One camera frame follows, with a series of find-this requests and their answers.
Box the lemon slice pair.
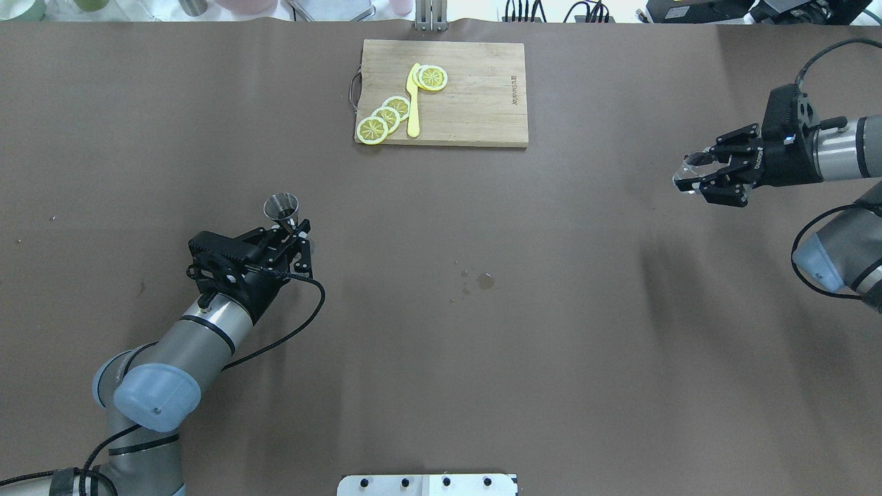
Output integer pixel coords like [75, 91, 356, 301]
[411, 65, 422, 89]
[419, 65, 449, 92]

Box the lemon slice pair bottom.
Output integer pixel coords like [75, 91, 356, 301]
[411, 65, 422, 89]

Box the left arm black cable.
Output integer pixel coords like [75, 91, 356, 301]
[0, 272, 326, 496]

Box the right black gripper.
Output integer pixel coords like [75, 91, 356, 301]
[697, 123, 821, 207]

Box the steel jigger measuring cup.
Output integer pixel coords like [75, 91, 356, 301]
[263, 192, 311, 238]

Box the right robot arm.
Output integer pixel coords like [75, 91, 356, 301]
[672, 83, 881, 311]

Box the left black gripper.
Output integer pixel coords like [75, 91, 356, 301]
[187, 220, 313, 324]

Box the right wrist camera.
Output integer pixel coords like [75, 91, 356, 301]
[760, 83, 849, 145]

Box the yellow plastic knife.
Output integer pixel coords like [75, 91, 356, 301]
[406, 63, 421, 138]

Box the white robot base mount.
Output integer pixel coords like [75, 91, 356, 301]
[336, 473, 520, 495]

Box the lemon slice middle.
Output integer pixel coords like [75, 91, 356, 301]
[371, 105, 401, 135]

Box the pink bowl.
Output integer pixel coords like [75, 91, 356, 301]
[216, 0, 278, 15]

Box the clear glass pitcher cup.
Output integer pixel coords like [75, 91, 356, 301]
[672, 150, 719, 194]

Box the lemon slice pair top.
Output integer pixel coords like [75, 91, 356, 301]
[419, 65, 449, 92]

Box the aluminium frame post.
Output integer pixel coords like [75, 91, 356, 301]
[413, 0, 449, 32]

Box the lemon slice inner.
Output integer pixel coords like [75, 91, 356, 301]
[383, 95, 411, 121]

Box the bamboo cutting board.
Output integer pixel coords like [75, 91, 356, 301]
[356, 39, 529, 149]

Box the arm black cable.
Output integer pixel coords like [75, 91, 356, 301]
[0, 272, 326, 496]
[790, 38, 882, 300]

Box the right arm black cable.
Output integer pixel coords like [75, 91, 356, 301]
[790, 38, 882, 300]

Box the kitchen scale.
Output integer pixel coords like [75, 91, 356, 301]
[287, 1, 377, 22]

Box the pink plastic cup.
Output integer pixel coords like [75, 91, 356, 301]
[388, 0, 415, 18]

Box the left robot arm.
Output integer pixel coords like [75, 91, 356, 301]
[2, 220, 316, 495]

